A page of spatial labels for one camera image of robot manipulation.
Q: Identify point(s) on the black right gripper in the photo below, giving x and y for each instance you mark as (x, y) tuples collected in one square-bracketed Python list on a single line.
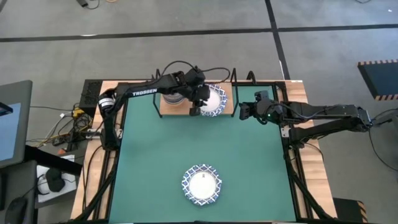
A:
[(265, 110)]

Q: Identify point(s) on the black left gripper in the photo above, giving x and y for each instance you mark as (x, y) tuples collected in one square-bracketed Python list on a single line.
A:
[(194, 85)]

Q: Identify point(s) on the blue floral paper bowl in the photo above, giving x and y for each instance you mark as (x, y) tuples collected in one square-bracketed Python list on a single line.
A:
[(202, 185), (217, 99)]

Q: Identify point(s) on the blue patterned ceramic bowl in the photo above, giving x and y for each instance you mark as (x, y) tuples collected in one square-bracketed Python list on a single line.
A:
[(170, 96)]

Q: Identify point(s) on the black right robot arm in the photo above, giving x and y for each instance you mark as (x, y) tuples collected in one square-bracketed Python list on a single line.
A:
[(326, 112)]

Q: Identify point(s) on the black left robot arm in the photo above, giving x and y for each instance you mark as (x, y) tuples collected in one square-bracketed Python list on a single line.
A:
[(168, 82)]

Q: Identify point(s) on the wooden shelf with black legs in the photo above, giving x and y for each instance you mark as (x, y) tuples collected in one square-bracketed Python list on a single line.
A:
[(174, 109)]

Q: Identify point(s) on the green table mat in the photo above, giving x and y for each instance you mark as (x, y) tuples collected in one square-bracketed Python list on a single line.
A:
[(186, 149)]

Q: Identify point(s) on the black perforated box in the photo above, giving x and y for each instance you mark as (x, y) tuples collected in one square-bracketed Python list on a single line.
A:
[(90, 93)]

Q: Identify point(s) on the dark hazard-striped platform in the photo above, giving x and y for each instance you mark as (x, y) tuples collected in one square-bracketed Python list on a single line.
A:
[(382, 79)]

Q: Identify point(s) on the black hazard-striped box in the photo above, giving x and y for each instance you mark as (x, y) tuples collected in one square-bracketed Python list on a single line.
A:
[(345, 211)]

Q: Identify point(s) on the white paper sheet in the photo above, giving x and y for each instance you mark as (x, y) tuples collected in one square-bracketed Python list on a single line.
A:
[(70, 186)]

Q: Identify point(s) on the black desk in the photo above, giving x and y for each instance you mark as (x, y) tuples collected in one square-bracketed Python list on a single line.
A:
[(53, 160)]

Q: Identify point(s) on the black power adapter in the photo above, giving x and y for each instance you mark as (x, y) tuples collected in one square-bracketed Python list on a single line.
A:
[(82, 2)]

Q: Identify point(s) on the black rounded device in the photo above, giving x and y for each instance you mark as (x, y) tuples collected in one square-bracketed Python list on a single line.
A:
[(55, 183)]

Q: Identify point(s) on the grey monitor with blue screen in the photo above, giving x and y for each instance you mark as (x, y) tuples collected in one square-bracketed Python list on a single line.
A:
[(15, 130)]

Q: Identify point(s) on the black computer mouse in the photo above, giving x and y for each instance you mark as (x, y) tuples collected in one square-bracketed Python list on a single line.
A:
[(16, 211)]

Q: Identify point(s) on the black metal table frame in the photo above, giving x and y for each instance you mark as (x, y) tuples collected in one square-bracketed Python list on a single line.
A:
[(298, 202)]

